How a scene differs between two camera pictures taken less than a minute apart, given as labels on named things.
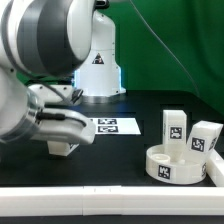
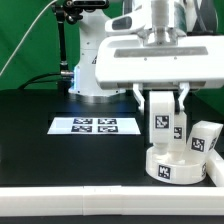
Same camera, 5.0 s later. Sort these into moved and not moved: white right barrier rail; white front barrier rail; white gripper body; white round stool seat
Moved: white gripper body
Not moved: white front barrier rail; white right barrier rail; white round stool seat
